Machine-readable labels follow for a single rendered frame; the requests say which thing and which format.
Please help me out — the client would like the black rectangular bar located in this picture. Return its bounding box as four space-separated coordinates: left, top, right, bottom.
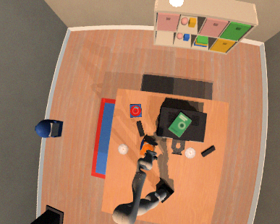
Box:
201 146 216 157
136 122 144 137

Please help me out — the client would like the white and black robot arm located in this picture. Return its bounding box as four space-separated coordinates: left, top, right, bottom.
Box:
112 150 166 224

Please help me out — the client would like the red cd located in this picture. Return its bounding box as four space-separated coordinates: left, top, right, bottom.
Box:
130 105 141 116

